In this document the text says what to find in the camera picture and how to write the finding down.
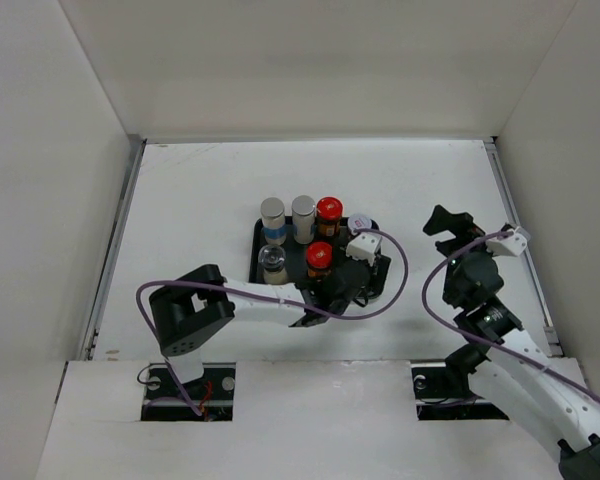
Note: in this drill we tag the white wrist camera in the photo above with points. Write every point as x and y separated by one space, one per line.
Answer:
512 242
364 247

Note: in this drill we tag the peppercorn bottle blue label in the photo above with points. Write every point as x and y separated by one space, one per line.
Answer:
272 211

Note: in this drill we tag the orange sauce jar red lid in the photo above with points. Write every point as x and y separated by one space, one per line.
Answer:
329 211

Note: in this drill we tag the pepper grinder clear cap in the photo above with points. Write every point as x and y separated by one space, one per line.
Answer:
272 260

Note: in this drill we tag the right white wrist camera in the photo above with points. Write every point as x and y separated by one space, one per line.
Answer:
512 242

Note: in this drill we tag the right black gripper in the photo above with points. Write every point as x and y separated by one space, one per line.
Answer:
460 225

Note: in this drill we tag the dark sauce jar red lid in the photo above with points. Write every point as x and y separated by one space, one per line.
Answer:
319 259

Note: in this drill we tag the peppercorn bottle silver cap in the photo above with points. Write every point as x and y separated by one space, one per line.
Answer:
303 219

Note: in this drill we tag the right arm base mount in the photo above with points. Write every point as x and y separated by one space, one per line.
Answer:
442 391

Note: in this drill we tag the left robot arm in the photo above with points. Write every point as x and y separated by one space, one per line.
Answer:
188 312

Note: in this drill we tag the black rectangular tray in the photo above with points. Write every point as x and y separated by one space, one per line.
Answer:
295 262

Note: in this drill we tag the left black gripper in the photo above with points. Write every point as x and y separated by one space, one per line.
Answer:
376 280

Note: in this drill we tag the small jar pink label lid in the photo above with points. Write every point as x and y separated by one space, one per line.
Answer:
356 222

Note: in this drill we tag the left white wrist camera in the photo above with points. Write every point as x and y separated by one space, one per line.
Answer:
364 247

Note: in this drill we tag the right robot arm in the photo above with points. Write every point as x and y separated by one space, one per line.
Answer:
500 362

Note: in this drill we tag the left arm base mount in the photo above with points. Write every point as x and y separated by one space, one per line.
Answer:
212 394

